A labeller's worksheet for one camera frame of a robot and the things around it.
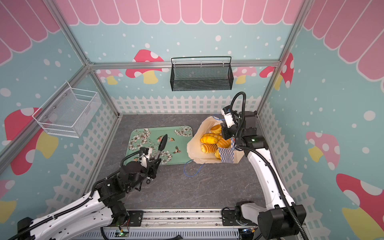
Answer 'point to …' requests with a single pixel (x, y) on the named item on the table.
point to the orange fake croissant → (224, 143)
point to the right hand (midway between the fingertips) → (222, 122)
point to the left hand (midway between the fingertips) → (159, 162)
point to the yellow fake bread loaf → (207, 148)
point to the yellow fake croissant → (216, 129)
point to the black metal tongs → (161, 146)
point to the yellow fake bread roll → (210, 138)
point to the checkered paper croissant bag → (228, 155)
